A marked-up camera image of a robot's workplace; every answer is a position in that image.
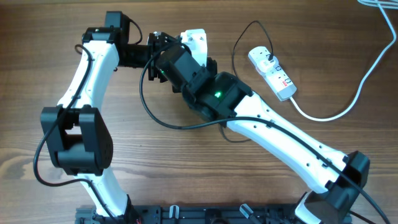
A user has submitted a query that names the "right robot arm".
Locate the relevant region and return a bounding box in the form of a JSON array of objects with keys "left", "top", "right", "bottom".
[{"left": 155, "top": 46, "right": 370, "bottom": 223}]

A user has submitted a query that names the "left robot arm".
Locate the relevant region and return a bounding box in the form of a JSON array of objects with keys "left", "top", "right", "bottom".
[{"left": 34, "top": 11, "right": 182, "bottom": 223}]

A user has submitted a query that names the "white charger adapter plug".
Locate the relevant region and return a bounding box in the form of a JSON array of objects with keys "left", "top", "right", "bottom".
[{"left": 256, "top": 58, "right": 279, "bottom": 76}]

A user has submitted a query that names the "white power strip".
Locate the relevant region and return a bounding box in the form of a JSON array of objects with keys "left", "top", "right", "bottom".
[{"left": 248, "top": 46, "right": 297, "bottom": 101}]

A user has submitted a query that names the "black USB charging cable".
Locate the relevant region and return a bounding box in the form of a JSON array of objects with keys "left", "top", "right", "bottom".
[{"left": 219, "top": 20, "right": 275, "bottom": 144}]

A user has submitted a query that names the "white power strip cord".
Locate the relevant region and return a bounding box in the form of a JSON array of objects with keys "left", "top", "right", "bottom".
[{"left": 289, "top": 0, "right": 398, "bottom": 123}]

